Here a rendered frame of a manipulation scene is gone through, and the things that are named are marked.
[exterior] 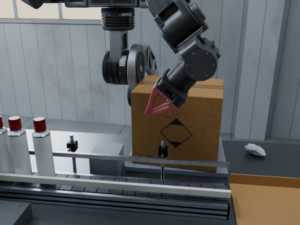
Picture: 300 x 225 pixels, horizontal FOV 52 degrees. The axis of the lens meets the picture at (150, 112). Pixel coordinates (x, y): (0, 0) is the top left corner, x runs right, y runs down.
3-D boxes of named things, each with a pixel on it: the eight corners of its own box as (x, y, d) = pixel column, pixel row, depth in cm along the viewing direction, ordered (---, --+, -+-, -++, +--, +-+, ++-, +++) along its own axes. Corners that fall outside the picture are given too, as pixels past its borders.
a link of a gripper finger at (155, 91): (132, 110, 66) (160, 78, 62) (139, 99, 73) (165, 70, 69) (156, 130, 67) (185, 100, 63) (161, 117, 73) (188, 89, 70)
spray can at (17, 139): (12, 182, 95) (0, 120, 88) (20, 173, 100) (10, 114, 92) (27, 183, 94) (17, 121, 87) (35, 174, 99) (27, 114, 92)
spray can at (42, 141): (35, 183, 94) (26, 122, 87) (43, 174, 99) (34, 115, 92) (52, 185, 94) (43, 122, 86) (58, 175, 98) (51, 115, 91)
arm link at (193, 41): (194, 1, 60) (161, 29, 64) (190, 3, 50) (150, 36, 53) (230, 50, 62) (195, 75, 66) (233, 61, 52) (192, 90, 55)
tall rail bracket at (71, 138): (64, 187, 101) (59, 142, 95) (72, 175, 108) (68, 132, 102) (74, 188, 100) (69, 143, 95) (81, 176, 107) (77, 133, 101)
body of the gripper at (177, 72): (155, 86, 61) (179, 58, 58) (163, 73, 70) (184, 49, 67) (180, 107, 62) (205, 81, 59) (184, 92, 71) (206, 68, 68)
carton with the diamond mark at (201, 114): (131, 163, 112) (130, 91, 102) (147, 135, 133) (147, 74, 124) (216, 173, 105) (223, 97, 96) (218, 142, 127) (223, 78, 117)
